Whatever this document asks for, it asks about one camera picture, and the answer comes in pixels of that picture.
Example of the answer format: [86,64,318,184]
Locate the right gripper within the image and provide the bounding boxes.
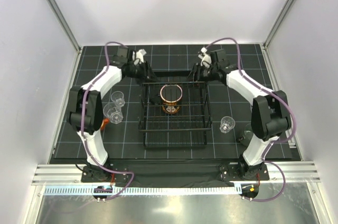
[183,62,218,89]

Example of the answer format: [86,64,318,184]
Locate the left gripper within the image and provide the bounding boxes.
[127,60,159,86]

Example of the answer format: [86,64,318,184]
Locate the black red skull mug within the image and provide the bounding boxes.
[149,84,183,115]

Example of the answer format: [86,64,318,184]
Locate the small orange cup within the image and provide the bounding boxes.
[100,118,110,130]

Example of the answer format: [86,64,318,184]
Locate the grey green mug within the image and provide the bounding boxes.
[236,123,254,147]

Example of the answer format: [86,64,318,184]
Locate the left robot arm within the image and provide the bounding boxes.
[66,45,156,182]

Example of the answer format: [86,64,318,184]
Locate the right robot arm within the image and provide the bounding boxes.
[188,47,292,180]

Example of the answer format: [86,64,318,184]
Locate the small clear plastic cup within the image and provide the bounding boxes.
[110,91,125,107]

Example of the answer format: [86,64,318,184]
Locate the black grid mat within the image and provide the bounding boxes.
[51,44,293,164]

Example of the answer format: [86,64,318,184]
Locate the large clear plastic cup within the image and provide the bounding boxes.
[103,102,123,124]

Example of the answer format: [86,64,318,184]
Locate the clear cup right side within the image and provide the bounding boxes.
[220,116,236,134]

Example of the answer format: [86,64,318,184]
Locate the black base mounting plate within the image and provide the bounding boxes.
[79,158,270,189]

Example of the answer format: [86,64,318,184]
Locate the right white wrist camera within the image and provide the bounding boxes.
[198,47,212,68]

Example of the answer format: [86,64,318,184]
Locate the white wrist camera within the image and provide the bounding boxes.
[132,49,147,66]
[198,47,212,68]

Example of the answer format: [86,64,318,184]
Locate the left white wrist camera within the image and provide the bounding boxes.
[132,49,147,66]

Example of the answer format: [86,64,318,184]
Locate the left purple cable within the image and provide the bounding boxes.
[80,41,135,200]

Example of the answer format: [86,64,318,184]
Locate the black wire dish rack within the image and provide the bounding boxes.
[138,71,212,148]

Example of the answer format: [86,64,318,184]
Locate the white slotted cable duct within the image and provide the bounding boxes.
[44,184,242,197]

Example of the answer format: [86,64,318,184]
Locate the right aluminium frame post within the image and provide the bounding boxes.
[263,0,296,49]

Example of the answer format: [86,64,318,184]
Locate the aluminium frame post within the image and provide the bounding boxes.
[46,0,81,53]
[263,0,296,49]

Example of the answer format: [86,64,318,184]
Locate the left aluminium frame post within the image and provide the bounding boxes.
[46,0,81,53]

